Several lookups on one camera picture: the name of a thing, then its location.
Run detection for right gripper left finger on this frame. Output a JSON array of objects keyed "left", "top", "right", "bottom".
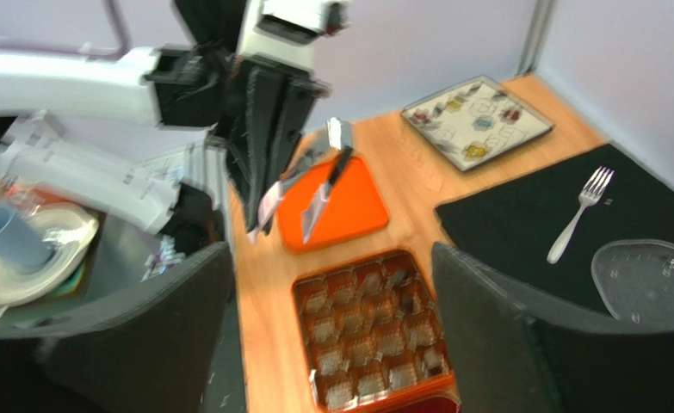
[{"left": 0, "top": 242, "right": 234, "bottom": 412}]

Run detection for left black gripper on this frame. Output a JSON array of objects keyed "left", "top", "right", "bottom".
[{"left": 144, "top": 46, "right": 331, "bottom": 230}]

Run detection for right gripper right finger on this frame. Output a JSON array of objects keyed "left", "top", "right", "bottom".
[{"left": 431, "top": 243, "right": 674, "bottom": 412}]

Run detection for pink handled metal tongs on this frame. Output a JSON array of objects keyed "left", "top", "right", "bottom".
[{"left": 246, "top": 117, "right": 355, "bottom": 246}]

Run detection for orange chocolate box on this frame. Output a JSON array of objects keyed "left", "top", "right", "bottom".
[{"left": 292, "top": 250, "right": 460, "bottom": 412}]

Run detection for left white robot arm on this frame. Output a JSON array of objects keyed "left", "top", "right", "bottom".
[{"left": 0, "top": 38, "right": 330, "bottom": 236}]

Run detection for light leaf chocolate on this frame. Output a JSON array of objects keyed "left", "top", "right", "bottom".
[{"left": 422, "top": 353, "right": 450, "bottom": 379}]

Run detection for dark leaf chocolate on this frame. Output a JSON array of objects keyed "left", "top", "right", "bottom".
[{"left": 399, "top": 292, "right": 424, "bottom": 315}]

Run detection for dark heart chocolate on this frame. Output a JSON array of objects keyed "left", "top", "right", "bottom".
[{"left": 385, "top": 268, "right": 412, "bottom": 289}]

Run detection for red lacquer tray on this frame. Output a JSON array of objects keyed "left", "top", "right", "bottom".
[{"left": 390, "top": 393, "right": 462, "bottom": 413}]

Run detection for orange tin lid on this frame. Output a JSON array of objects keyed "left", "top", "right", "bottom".
[{"left": 276, "top": 156, "right": 390, "bottom": 255}]

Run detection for black cloth mat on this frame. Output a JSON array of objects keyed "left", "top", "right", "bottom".
[{"left": 434, "top": 143, "right": 674, "bottom": 316}]

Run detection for clear glass plate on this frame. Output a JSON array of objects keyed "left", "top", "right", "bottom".
[{"left": 591, "top": 239, "right": 674, "bottom": 327}]

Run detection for stacked plates and cup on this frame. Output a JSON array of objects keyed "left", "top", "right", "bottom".
[{"left": 0, "top": 201, "right": 101, "bottom": 310}]

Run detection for silver fork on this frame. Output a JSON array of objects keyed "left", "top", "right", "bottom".
[{"left": 546, "top": 166, "right": 615, "bottom": 264}]

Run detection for floral square plate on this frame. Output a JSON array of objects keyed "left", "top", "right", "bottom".
[{"left": 400, "top": 75, "right": 554, "bottom": 172}]

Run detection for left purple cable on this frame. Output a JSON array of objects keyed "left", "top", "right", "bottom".
[{"left": 0, "top": 0, "right": 134, "bottom": 61}]

